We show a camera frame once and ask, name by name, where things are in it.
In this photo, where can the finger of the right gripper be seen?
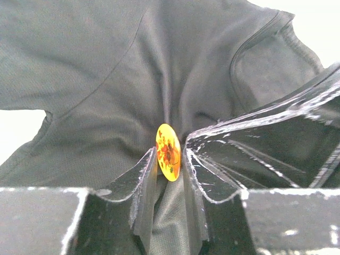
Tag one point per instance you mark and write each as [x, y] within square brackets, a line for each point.
[292, 142]

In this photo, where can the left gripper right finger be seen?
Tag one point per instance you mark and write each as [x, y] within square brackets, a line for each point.
[256, 221]

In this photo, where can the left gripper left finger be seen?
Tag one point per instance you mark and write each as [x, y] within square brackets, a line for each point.
[116, 219]

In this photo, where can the orange round brooch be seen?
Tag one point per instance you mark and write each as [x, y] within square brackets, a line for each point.
[168, 152]

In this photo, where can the black t-shirt garment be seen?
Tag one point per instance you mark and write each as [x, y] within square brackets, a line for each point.
[107, 74]

